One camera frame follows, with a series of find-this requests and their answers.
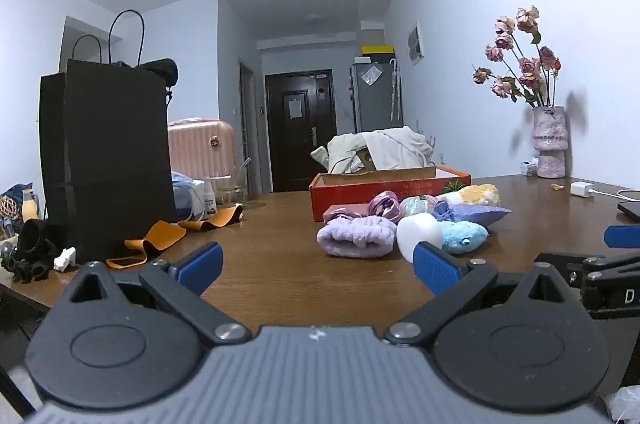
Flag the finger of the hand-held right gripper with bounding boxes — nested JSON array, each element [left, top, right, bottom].
[[534, 251, 640, 289], [603, 225, 640, 249]]

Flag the grey fridge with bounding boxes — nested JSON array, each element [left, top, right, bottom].
[[350, 58, 405, 133]]

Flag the orange elastic band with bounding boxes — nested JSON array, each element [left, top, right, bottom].
[[106, 204, 244, 269]]

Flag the dried pink roses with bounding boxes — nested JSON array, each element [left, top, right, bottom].
[[472, 5, 562, 109]]

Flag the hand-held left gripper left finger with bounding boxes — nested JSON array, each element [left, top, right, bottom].
[[54, 241, 252, 347]]

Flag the blue and white packet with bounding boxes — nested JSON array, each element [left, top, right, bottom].
[[171, 171, 206, 222]]

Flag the yellow bottle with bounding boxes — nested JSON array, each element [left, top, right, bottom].
[[21, 190, 41, 223]]

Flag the dark entrance door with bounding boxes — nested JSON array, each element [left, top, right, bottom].
[[265, 70, 339, 193]]

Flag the white folded umbrella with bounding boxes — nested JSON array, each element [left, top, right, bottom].
[[390, 58, 404, 122]]

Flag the black fuzzy cover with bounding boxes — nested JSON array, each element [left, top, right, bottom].
[[137, 58, 179, 87]]

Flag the white soft block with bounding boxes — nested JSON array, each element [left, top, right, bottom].
[[396, 212, 445, 263]]

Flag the grey side door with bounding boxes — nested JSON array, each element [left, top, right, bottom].
[[239, 61, 261, 197]]

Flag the pale green plush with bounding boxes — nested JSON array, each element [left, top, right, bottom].
[[399, 195, 441, 219]]

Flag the pink suitcase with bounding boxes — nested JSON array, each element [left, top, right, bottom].
[[167, 119, 237, 185]]

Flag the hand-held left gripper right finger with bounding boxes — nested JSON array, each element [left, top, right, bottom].
[[384, 241, 584, 348]]

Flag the light blue plush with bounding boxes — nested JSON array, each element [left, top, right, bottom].
[[440, 220, 490, 253]]

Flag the pink sponge block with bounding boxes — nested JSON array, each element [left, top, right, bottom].
[[324, 204, 373, 225]]

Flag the white plastic bag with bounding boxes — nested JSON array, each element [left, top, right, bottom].
[[604, 385, 640, 424]]

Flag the chair with cream coat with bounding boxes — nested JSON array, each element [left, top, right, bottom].
[[310, 126, 438, 175]]

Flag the yellow and white plush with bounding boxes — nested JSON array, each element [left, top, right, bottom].
[[440, 184, 502, 208]]

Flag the brown chair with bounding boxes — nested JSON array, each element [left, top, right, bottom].
[[350, 146, 377, 173]]

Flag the orange cardboard box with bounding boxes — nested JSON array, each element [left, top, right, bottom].
[[309, 165, 472, 223]]

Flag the white spray bottle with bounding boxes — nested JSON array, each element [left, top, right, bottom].
[[202, 178, 218, 219]]

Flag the black paper bag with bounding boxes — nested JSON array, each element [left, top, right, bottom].
[[39, 10, 177, 263]]

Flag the pink textured vase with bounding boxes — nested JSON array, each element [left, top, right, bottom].
[[531, 105, 570, 179]]

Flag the white wall panel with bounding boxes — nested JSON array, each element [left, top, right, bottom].
[[407, 22, 425, 65]]

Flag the lavender fluffy headband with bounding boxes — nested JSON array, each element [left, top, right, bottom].
[[316, 216, 398, 259]]

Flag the purple satin scrunchie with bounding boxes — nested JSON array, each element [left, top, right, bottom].
[[367, 190, 401, 221]]

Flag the dark blue bag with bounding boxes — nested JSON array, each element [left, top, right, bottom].
[[0, 183, 34, 225]]

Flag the small white figurine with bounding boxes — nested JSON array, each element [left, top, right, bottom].
[[54, 247, 77, 272]]

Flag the white cable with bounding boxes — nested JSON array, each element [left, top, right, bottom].
[[590, 188, 640, 201]]

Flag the clear glass cup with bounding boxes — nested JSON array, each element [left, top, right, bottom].
[[215, 159, 251, 207]]

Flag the periwinkle soft pouch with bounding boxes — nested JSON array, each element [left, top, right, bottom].
[[432, 201, 512, 229]]

